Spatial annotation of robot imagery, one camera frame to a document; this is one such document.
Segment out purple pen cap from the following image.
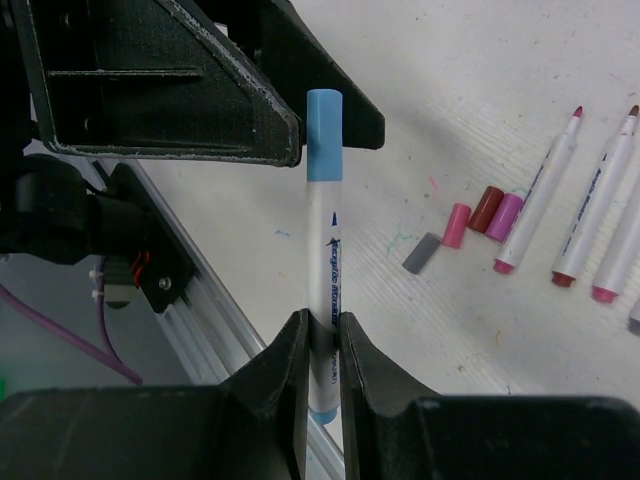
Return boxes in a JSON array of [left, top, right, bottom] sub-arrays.
[[485, 193, 523, 243]]

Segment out aluminium rail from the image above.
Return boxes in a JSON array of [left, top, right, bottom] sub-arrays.
[[91, 160, 345, 479]]

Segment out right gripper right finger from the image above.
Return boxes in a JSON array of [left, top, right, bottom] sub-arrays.
[[339, 313, 639, 479]]

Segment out brown pen cap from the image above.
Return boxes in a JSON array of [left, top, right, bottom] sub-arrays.
[[467, 186, 504, 233]]

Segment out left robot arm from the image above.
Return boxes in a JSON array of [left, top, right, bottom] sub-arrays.
[[1, 1, 385, 312]]

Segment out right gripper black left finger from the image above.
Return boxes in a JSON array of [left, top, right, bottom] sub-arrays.
[[1, 310, 310, 479]]

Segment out pink pen cap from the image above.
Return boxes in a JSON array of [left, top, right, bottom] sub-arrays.
[[441, 203, 471, 249]]

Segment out pink capped marker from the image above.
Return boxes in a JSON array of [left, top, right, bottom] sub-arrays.
[[591, 200, 639, 304]]

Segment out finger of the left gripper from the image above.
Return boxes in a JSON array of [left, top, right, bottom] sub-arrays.
[[259, 1, 385, 149]]

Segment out light blue capped marker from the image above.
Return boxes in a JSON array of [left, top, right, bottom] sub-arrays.
[[306, 89, 343, 425]]

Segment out purple capped marker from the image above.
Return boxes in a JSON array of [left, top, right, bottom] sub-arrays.
[[493, 106, 583, 275]]

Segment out grey pen cap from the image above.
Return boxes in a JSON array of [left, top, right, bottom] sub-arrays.
[[402, 232, 441, 275]]

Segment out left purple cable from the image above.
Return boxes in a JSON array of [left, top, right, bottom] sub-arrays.
[[0, 254, 144, 386]]

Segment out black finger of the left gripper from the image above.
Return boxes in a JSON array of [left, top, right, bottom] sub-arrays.
[[12, 1, 300, 167]]

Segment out brown capped marker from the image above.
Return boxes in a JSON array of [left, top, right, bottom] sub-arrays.
[[551, 105, 639, 288]]

